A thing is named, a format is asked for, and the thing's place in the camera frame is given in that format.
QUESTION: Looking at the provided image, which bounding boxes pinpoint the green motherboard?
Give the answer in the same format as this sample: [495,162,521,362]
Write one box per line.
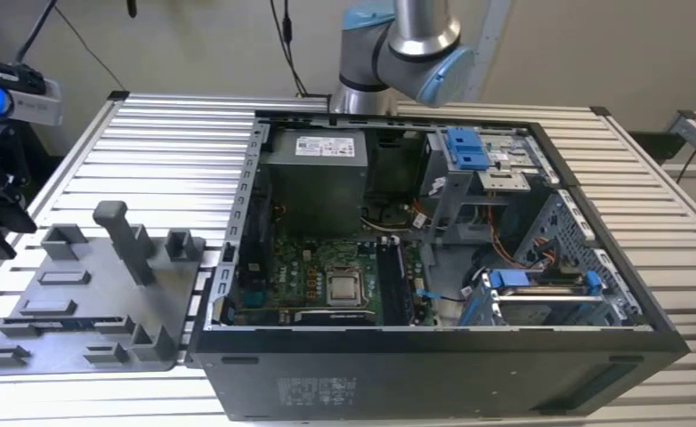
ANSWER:
[233,195,438,326]

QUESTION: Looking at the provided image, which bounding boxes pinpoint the orange wires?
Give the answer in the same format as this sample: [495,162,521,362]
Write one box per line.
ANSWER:
[482,202,558,272]

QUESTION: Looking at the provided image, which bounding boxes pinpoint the black open PC case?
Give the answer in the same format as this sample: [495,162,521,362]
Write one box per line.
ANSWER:
[184,109,690,422]

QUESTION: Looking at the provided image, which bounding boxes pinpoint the CPU socket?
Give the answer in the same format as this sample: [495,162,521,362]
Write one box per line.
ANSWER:
[320,265,370,309]

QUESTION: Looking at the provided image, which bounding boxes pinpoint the black rear case fan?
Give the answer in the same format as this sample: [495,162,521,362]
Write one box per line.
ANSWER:
[243,184,272,286]

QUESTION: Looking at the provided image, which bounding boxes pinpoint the grey metal disk bay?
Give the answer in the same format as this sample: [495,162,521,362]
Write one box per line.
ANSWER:
[418,126,558,246]

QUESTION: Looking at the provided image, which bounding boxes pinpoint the thin black wall cable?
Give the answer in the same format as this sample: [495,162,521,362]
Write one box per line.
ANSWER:
[56,6,128,93]

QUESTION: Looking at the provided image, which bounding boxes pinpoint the power wire bundle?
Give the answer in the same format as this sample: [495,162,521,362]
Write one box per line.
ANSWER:
[359,197,431,232]

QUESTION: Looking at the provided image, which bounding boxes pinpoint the thin black hanging cable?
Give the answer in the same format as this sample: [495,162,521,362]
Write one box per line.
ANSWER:
[268,0,328,99]

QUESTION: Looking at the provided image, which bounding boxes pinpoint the grey plastic parts rack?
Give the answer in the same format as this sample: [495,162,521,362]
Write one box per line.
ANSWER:
[0,199,209,379]

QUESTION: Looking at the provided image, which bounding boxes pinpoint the black graphics card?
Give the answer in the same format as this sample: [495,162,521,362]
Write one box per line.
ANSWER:
[291,308,380,327]

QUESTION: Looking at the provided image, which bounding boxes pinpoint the hard disk in blue carrier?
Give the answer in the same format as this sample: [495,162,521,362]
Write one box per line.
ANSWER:
[463,269,619,328]

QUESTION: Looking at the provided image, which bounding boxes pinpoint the grey perforated drive cage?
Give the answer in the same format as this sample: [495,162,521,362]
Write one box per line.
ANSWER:
[510,189,646,330]

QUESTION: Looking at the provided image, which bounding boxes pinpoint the black box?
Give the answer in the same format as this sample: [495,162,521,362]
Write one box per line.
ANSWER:
[626,131,685,166]

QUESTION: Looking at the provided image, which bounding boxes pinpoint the silver CPU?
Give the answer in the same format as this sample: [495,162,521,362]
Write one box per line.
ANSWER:
[327,276,366,306]

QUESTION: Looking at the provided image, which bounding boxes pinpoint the black RAM stick white label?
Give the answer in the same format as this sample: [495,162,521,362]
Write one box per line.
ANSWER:
[2,315,124,332]

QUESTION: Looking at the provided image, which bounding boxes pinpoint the blue disk carrier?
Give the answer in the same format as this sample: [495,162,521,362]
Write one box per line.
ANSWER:
[444,127,488,173]

